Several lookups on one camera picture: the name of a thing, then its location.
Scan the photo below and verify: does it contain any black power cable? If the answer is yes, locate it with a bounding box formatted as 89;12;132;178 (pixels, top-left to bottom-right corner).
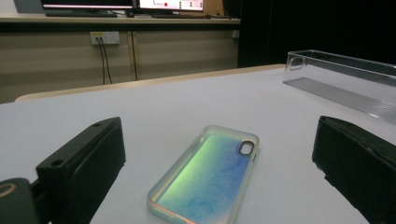
98;37;106;86
100;37;113;85

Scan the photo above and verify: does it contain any long desk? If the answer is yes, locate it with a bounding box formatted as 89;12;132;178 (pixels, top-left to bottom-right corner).
0;12;241;32

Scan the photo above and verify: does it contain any black keyboard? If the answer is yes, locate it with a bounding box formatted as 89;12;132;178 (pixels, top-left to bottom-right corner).
151;12;213;20
43;8;119;19

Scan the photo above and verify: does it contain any clear plastic container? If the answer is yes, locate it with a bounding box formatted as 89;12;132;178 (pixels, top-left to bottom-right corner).
282;49;396;125

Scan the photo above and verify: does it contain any iridescent phone case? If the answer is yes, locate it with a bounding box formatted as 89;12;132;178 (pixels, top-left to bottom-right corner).
147;124;261;224

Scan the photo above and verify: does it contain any computer monitor with white screen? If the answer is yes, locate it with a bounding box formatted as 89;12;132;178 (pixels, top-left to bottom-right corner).
136;0;205;13

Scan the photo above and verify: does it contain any wooden table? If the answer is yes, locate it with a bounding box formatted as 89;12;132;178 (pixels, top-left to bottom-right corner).
14;63;286;104

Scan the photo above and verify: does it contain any black curtain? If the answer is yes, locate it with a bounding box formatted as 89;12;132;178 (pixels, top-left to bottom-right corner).
222;0;396;69

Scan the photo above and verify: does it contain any white wall socket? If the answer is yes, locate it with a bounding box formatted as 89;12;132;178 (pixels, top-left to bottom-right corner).
90;31;120;46

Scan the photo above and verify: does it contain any white table cover sheet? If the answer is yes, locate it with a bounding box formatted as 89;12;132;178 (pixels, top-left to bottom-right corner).
0;67;396;224

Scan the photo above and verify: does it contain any wide computer monitor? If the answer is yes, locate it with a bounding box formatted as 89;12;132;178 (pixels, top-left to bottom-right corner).
40;0;136;11

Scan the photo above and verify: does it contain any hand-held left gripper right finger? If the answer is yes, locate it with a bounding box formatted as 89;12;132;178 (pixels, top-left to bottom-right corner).
312;115;396;224

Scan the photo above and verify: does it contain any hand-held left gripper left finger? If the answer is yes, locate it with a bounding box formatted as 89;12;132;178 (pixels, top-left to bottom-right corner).
35;116;127;224

